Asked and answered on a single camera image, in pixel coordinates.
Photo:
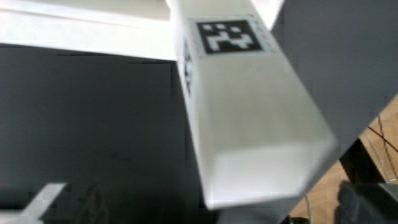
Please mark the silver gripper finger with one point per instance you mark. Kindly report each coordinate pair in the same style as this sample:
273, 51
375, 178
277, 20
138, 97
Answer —
26, 216

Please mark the white desk leg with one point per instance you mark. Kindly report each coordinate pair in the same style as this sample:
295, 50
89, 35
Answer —
261, 136

